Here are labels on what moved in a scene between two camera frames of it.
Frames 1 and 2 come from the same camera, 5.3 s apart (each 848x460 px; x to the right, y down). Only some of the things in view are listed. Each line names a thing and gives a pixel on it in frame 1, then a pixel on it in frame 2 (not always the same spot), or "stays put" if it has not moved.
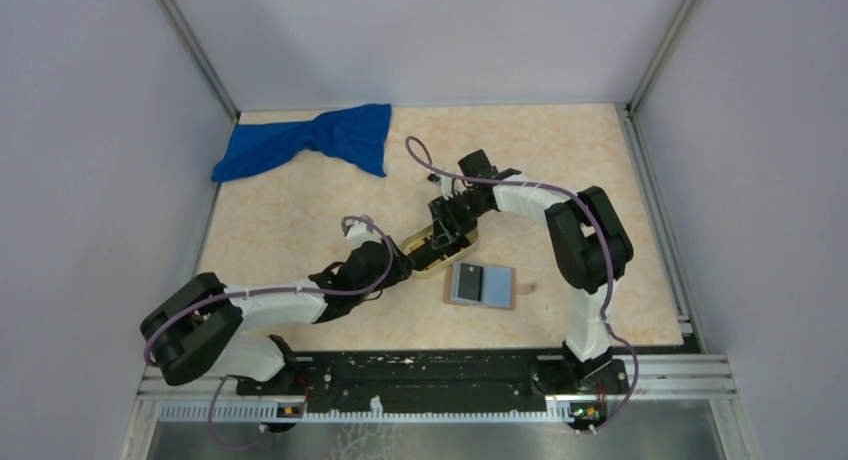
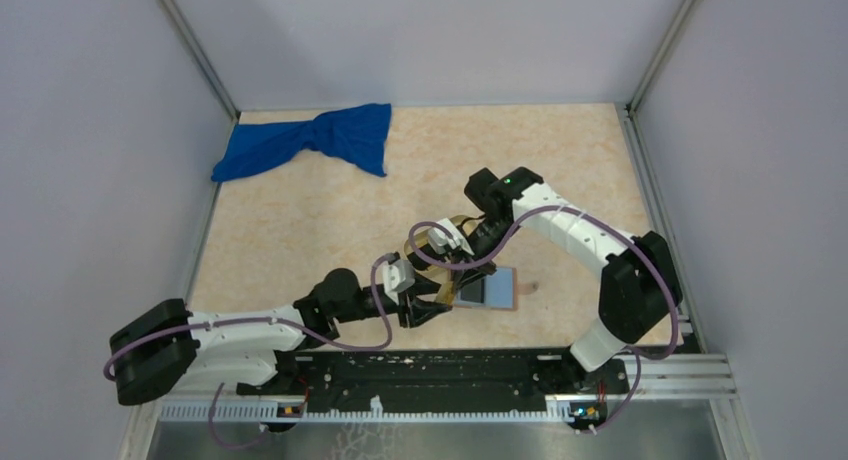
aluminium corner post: x=195 y=46 stays put
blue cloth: x=355 y=136 stays put
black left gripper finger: x=403 y=263 -> x=419 y=310
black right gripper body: x=462 y=210 -> x=487 y=236
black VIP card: x=470 y=282 stays put
